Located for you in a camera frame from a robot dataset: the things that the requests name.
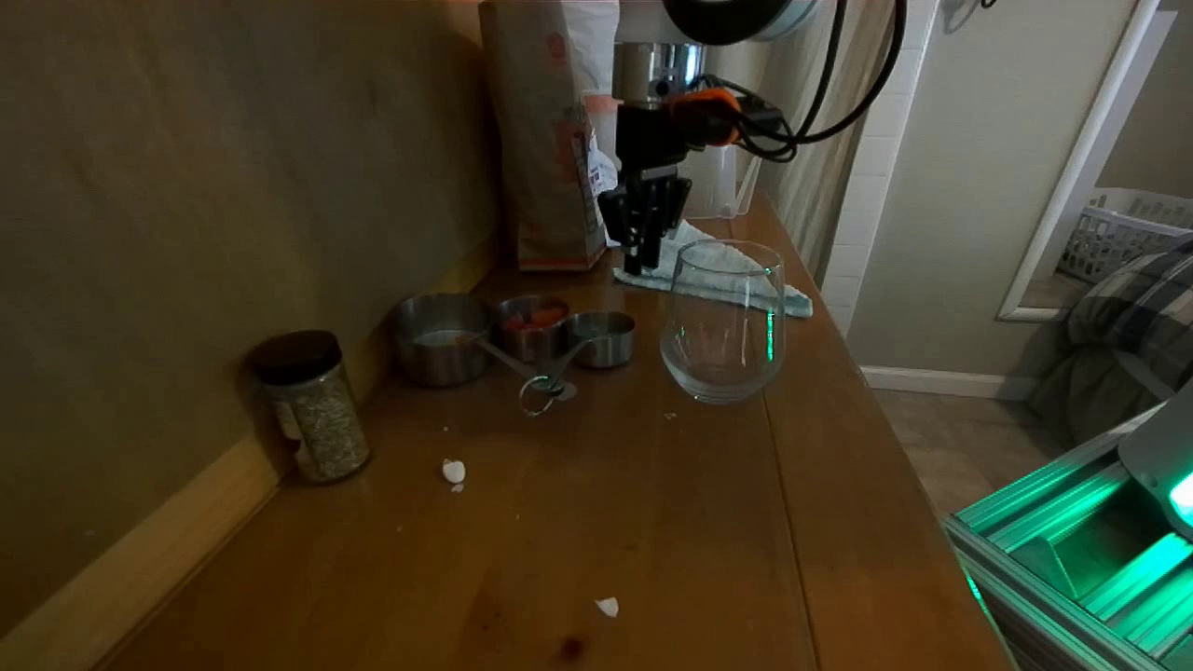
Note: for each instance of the brown paper bag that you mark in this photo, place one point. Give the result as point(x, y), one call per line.
point(543, 134)

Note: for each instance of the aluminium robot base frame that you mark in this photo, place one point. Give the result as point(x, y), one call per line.
point(1084, 544)

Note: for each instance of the small steel measuring cup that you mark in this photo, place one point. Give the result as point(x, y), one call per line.
point(604, 338)

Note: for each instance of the white laundry basket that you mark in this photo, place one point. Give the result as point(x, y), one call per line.
point(1121, 236)

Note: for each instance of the white door frame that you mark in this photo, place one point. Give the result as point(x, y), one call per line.
point(1069, 172)

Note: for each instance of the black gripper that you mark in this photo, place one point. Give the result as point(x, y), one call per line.
point(659, 144)

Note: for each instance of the glass spice jar black lid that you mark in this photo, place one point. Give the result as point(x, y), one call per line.
point(318, 415)

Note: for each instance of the plaid blanket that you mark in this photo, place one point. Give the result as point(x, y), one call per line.
point(1140, 319)

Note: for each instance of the white crumb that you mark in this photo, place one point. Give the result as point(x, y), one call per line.
point(609, 605)
point(455, 470)

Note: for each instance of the white terry towel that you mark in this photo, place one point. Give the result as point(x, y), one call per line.
point(797, 299)

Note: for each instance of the medium steel measuring cup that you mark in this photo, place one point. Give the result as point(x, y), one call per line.
point(532, 324)

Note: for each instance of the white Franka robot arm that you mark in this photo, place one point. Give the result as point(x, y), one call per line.
point(746, 14)

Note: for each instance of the large steel measuring cup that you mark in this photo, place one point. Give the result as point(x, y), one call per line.
point(436, 338)

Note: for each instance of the clear stemless glass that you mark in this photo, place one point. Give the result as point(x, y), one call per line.
point(723, 329)

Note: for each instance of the wooden backing board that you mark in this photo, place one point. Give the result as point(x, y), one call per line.
point(187, 248)

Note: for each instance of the wooden pine dresser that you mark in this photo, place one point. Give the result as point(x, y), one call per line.
point(559, 523)

